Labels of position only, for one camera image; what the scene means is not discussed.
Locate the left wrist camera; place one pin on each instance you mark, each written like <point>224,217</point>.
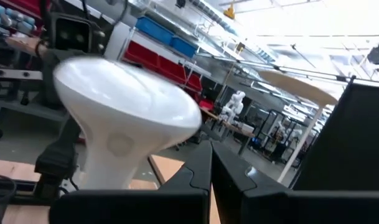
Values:
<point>71,34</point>

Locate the black aluminium table frame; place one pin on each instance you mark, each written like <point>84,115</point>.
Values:
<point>24,191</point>

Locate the blue storage bin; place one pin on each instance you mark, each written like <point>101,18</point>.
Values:
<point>183,46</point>
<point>153,29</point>

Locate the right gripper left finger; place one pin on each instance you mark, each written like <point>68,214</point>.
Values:
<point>130,207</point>

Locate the red storage bin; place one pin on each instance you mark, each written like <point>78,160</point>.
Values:
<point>141,54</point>
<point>172,70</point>
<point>193,82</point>

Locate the white humanoid robot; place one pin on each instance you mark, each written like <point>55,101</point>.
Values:
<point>234,102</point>

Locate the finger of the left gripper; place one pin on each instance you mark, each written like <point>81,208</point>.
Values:
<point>57,158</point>

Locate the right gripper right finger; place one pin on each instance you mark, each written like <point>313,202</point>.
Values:
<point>301,207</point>

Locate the white T-shaped pipe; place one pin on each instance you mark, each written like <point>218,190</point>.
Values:
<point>298,87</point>

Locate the white flood lightbulb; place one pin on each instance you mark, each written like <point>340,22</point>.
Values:
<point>124,102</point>

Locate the black upright panel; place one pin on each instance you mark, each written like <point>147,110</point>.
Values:
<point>348,133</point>

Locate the black cup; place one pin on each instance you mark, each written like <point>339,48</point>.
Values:
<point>1,199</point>

